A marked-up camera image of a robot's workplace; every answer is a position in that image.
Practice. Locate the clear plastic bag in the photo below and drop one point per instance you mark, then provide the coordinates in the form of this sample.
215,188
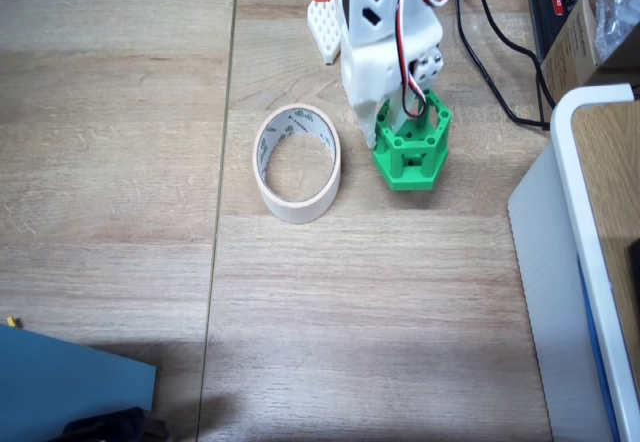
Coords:
617,17

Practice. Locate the small yellow piece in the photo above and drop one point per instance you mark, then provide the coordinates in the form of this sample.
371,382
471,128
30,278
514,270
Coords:
12,321

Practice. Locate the white ribbed container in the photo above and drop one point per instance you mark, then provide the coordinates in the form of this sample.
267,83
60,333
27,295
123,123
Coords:
550,262

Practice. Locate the green hexagonal printed component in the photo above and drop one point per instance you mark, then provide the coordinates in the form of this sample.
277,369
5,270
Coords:
410,179

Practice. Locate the brown cardboard box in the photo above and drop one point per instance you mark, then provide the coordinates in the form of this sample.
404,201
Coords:
570,57

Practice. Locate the black device with red label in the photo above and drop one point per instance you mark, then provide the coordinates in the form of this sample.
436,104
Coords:
542,22

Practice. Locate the blue flat board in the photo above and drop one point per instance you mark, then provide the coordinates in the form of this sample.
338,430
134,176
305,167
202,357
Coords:
65,387

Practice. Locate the beige masking tape roll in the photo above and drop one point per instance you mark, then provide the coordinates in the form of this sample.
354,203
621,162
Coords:
300,209

